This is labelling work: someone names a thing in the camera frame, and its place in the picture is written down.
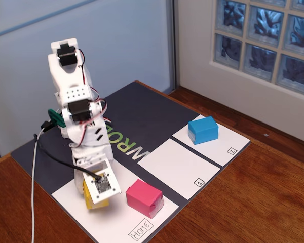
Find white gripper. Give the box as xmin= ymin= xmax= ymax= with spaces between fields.
xmin=70 ymin=141 xmax=115 ymax=198

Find yellow paper box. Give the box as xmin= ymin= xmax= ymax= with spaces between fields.
xmin=83 ymin=177 xmax=110 ymax=210

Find white paper sheet marked HOME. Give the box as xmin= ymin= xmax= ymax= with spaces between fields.
xmin=51 ymin=154 xmax=180 ymax=243

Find pink-red paper box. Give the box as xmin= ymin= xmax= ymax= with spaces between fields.
xmin=125 ymin=179 xmax=165 ymax=219

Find blue paper box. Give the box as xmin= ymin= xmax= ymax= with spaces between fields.
xmin=187 ymin=116 xmax=219 ymax=145

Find green table clamp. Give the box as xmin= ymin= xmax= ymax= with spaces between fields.
xmin=47 ymin=108 xmax=67 ymax=129

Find black mat with WRO print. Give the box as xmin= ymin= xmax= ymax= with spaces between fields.
xmin=10 ymin=80 xmax=251 ymax=243

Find white paper sheet marked 1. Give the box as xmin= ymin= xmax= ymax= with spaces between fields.
xmin=136 ymin=138 xmax=221 ymax=200

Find white paper sheet marked 2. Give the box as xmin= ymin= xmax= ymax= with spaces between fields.
xmin=171 ymin=114 xmax=251 ymax=167

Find glass block window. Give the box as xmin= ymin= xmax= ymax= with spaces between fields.
xmin=212 ymin=0 xmax=304 ymax=96

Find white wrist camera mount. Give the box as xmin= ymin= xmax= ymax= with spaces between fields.
xmin=82 ymin=161 xmax=123 ymax=205

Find black camera cable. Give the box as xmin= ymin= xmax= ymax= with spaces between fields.
xmin=33 ymin=120 xmax=103 ymax=182

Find white cable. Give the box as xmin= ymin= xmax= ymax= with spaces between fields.
xmin=29 ymin=127 xmax=46 ymax=243

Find red servo wires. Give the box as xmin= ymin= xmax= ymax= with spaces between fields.
xmin=77 ymin=49 xmax=110 ymax=149

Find grey metal frame strip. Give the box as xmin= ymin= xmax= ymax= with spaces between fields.
xmin=170 ymin=0 xmax=180 ymax=92

